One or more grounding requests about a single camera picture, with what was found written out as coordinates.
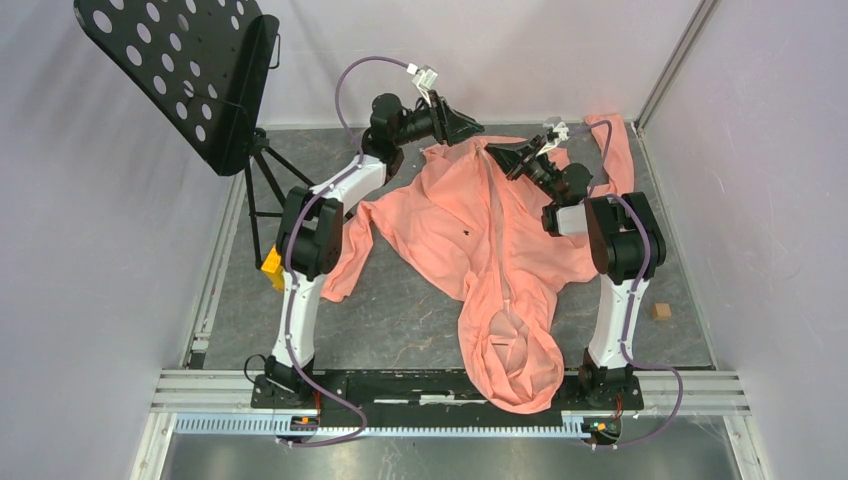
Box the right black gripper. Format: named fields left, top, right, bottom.
left=484, top=135, right=559, bottom=203

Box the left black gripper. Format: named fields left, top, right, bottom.
left=393, top=91, right=484, bottom=148

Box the salmon pink zip jacket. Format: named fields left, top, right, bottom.
left=322, top=136, right=597, bottom=414

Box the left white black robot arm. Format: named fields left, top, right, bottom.
left=257, top=90, right=484, bottom=408

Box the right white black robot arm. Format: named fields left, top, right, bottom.
left=485, top=137, right=666, bottom=408

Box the small wooden cube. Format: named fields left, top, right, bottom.
left=650, top=302, right=673, bottom=321

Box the yellow and red toy block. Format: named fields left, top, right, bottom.
left=260, top=246, right=285, bottom=292

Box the black perforated music stand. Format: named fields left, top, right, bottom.
left=73, top=0, right=356, bottom=270

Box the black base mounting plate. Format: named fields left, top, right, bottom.
left=250, top=368, right=645, bottom=429

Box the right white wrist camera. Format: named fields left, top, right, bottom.
left=535, top=117, right=570, bottom=157

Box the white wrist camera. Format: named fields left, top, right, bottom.
left=406, top=63, right=438, bottom=104
left=535, top=117, right=570, bottom=157

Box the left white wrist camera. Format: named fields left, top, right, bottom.
left=406, top=63, right=438, bottom=104

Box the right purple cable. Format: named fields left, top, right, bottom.
left=566, top=119, right=686, bottom=450

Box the purple cable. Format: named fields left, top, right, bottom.
left=278, top=56, right=419, bottom=450
left=566, top=119, right=686, bottom=450

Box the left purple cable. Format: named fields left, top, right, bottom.
left=278, top=56, right=419, bottom=450

